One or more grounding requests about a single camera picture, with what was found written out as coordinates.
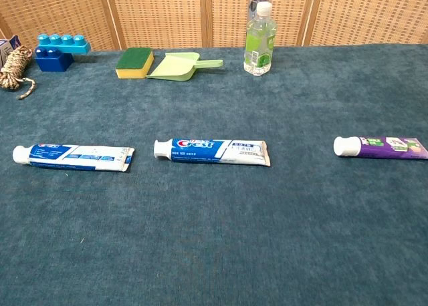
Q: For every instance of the short purple toothpaste tube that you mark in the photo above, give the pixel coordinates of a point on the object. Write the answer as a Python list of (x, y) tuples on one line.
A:
[(374, 148)]

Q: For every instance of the blue white Crest toothpaste tube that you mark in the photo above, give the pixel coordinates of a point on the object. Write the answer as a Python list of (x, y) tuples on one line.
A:
[(200, 150)]

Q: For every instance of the crumpled blue white toothpaste tube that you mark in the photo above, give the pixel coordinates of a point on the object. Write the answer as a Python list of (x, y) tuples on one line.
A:
[(67, 156)]

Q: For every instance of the teal table cloth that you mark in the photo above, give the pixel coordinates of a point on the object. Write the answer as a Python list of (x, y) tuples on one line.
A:
[(214, 219)]

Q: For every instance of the light green plastic dustpan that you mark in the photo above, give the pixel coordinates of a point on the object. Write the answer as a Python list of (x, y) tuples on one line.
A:
[(177, 67)]

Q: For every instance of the clear bottle with green label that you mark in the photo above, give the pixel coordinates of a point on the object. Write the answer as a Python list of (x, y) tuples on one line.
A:
[(259, 45)]

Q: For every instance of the green yellow sponge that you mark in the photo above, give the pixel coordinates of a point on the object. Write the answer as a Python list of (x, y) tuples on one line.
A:
[(133, 63)]

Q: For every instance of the bamboo folding screen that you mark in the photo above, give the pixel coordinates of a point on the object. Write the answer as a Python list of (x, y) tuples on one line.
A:
[(160, 15)]

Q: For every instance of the tall clear plastic bottle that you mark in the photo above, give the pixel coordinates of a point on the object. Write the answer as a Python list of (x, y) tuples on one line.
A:
[(254, 0)]

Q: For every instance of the light blue long toy brick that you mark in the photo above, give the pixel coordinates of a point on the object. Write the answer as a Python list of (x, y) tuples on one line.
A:
[(72, 45)]

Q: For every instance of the dark blue toy brick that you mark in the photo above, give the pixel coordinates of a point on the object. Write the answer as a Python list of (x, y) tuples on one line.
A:
[(53, 62)]

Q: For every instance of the blue white carton box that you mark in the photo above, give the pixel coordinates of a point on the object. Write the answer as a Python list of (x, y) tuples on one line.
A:
[(10, 45)]

